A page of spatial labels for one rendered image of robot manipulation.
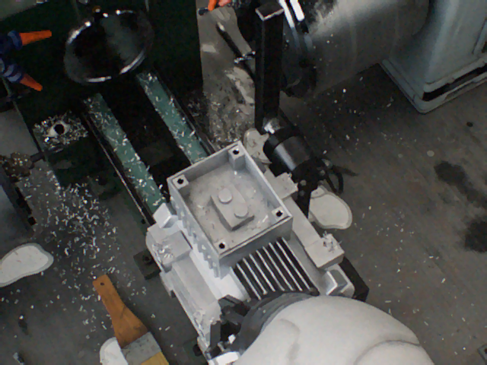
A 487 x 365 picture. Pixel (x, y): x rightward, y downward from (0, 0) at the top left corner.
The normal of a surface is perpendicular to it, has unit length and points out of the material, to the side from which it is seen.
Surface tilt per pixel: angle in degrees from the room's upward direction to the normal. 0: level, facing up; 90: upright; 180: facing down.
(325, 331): 45
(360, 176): 0
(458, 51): 90
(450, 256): 0
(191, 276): 0
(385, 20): 66
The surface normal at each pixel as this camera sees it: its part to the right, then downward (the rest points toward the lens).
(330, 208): -0.01, -0.47
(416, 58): -0.86, 0.45
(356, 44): 0.48, 0.59
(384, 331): 0.12, -0.94
